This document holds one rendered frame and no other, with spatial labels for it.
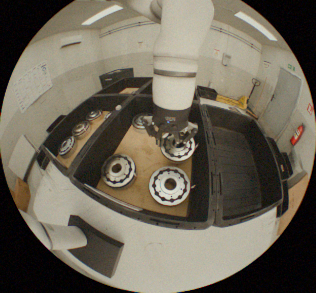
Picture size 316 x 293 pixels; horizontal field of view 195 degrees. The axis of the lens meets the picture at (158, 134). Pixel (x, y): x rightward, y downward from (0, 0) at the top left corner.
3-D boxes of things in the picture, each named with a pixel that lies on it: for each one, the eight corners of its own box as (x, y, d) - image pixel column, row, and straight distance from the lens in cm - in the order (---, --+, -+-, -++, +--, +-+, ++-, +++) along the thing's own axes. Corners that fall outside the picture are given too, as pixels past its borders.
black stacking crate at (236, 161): (259, 210, 49) (282, 201, 43) (192, 221, 30) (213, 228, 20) (242, 134, 61) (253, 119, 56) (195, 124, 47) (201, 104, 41)
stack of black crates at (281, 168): (274, 189, 211) (294, 175, 195) (265, 192, 182) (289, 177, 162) (269, 167, 218) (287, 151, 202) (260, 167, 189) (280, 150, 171)
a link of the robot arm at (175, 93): (193, 90, 25) (197, 65, 24) (197, 114, 15) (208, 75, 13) (158, 85, 26) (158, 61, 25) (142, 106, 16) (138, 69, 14)
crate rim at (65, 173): (73, 182, 27) (66, 178, 26) (43, 149, 54) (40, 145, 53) (135, 99, 46) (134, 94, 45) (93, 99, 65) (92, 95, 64)
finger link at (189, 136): (195, 129, 21) (179, 141, 24) (200, 133, 22) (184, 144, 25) (194, 121, 23) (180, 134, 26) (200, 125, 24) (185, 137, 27)
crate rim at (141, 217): (206, 227, 21) (213, 229, 19) (73, 182, 27) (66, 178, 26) (199, 107, 42) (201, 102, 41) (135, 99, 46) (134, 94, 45)
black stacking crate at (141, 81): (137, 115, 51) (134, 95, 45) (98, 111, 68) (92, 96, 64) (155, 90, 84) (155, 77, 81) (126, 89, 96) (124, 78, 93)
